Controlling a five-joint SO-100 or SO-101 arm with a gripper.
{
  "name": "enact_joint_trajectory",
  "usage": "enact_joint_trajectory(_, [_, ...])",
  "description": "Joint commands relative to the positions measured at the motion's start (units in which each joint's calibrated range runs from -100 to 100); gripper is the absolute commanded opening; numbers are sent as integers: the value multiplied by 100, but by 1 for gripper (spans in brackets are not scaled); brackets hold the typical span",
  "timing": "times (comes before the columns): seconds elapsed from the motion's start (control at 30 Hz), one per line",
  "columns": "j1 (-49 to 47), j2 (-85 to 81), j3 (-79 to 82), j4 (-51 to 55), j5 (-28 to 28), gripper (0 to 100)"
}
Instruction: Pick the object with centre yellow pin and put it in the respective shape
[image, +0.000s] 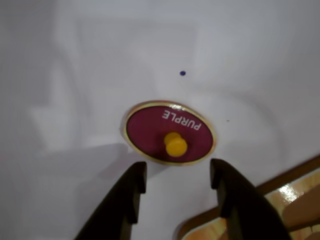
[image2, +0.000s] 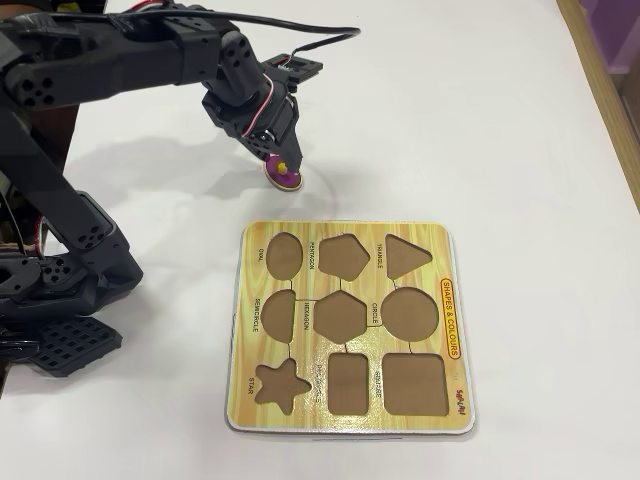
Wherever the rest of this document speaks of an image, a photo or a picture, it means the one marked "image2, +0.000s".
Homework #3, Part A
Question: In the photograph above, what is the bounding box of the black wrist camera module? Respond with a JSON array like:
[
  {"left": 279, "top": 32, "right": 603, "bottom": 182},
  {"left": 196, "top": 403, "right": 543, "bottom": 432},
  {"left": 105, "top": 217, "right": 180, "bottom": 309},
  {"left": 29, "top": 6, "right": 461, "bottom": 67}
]
[{"left": 260, "top": 52, "right": 325, "bottom": 86}]

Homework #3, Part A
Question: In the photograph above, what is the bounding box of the black camera cable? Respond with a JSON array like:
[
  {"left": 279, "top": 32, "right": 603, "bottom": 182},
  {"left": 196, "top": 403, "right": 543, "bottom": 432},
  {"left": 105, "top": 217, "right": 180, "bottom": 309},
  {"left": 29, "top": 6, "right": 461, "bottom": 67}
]
[{"left": 107, "top": 12, "right": 362, "bottom": 66}]

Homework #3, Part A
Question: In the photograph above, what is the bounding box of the purple oval piece yellow pin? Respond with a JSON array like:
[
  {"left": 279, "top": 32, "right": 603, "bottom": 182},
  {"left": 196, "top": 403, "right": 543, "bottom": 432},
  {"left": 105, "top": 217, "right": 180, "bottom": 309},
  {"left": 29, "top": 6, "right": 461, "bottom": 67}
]
[{"left": 261, "top": 152, "right": 305, "bottom": 193}]

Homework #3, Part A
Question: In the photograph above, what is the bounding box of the red white servo wire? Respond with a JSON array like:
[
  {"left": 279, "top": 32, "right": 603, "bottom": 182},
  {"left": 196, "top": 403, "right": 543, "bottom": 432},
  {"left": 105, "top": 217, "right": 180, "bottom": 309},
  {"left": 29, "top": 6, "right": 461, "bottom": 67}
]
[{"left": 243, "top": 74, "right": 279, "bottom": 140}]

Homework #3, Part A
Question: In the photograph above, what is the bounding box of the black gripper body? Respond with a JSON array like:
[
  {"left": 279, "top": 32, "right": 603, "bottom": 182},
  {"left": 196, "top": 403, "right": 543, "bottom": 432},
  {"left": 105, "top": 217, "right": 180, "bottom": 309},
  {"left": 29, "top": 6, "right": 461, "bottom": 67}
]
[{"left": 202, "top": 74, "right": 300, "bottom": 139}]

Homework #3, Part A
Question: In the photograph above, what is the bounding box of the seated person brown leg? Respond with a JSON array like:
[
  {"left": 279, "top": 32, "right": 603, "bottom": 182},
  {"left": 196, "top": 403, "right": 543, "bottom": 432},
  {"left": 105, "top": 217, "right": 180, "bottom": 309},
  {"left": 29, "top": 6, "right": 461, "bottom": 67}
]
[{"left": 32, "top": 102, "right": 81, "bottom": 166}]

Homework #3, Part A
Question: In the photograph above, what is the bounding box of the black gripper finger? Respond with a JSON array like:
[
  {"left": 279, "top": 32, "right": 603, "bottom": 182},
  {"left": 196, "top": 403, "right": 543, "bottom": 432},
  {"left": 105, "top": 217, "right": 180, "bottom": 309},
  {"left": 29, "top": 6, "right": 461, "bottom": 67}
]
[
  {"left": 242, "top": 132, "right": 280, "bottom": 162},
  {"left": 279, "top": 124, "right": 305, "bottom": 169}
]

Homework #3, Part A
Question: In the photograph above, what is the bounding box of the wooden shape puzzle board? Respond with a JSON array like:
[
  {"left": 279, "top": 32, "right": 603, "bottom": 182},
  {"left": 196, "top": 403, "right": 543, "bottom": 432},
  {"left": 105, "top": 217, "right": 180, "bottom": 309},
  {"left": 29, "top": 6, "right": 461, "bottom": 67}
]
[{"left": 223, "top": 218, "right": 477, "bottom": 435}]

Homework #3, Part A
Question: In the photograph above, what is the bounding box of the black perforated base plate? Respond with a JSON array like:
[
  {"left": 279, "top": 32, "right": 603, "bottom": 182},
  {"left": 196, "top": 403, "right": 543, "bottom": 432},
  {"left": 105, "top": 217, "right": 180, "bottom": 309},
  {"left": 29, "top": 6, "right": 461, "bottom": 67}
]
[{"left": 27, "top": 315, "right": 124, "bottom": 380}]

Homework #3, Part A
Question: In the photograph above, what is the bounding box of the yellow black garment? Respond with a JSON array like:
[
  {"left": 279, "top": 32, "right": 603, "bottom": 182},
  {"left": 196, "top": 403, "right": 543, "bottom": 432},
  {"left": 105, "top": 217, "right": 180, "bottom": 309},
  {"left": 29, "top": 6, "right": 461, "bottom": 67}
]
[{"left": 53, "top": 0, "right": 107, "bottom": 15}]

